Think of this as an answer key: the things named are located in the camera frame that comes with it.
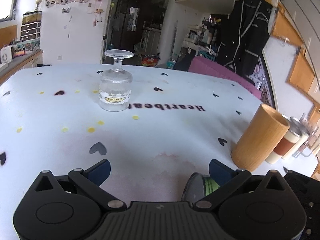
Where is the pink sofa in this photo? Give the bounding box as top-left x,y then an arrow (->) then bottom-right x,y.
188,56 -> 261,99

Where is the black jacket with white trim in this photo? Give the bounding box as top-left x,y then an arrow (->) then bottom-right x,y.
216,0 -> 273,77

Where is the bamboo wooden cup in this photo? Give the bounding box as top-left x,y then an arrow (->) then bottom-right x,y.
231,103 -> 289,172

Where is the white cup with brown sleeve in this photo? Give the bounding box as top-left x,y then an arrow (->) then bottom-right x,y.
265,115 -> 302,164

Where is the white small appliance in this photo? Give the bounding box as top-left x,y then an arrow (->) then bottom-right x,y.
1,45 -> 14,63

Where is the clear stemmed glass upside down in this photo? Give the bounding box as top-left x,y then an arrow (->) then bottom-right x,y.
99,49 -> 134,112

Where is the plain white metal cup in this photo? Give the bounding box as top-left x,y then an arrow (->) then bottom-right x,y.
282,116 -> 311,159

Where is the green printed tin can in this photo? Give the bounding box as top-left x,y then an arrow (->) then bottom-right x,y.
181,172 -> 220,204

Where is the window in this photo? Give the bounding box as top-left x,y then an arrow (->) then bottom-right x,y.
0,0 -> 17,22

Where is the drawer storage unit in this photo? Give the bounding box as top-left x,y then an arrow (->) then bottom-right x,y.
20,10 -> 42,42

